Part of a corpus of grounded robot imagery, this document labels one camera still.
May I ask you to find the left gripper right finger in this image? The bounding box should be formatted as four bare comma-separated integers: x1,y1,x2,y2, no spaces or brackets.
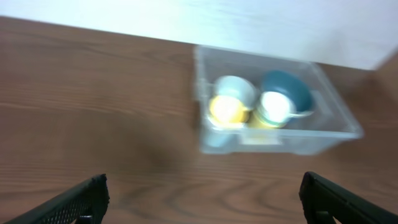
299,172,397,224

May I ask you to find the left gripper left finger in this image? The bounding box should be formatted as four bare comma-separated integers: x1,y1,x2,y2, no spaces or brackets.
6,174,109,224

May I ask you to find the cream white cup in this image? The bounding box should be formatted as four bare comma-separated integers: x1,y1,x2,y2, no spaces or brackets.
256,91,296,126

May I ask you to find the yellow cup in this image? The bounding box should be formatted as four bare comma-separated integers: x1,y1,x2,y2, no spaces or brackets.
247,114,275,129
209,95,249,125

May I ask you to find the small light grey bowl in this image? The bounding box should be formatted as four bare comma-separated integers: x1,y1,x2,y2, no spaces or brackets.
214,75,258,110

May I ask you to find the light blue cup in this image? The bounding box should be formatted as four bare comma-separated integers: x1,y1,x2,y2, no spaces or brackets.
203,123,245,147

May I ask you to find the clear plastic storage container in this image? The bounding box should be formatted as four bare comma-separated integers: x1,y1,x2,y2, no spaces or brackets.
194,45,363,155

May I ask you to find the large dark blue bowl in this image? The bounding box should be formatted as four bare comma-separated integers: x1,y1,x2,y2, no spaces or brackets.
260,70,315,113

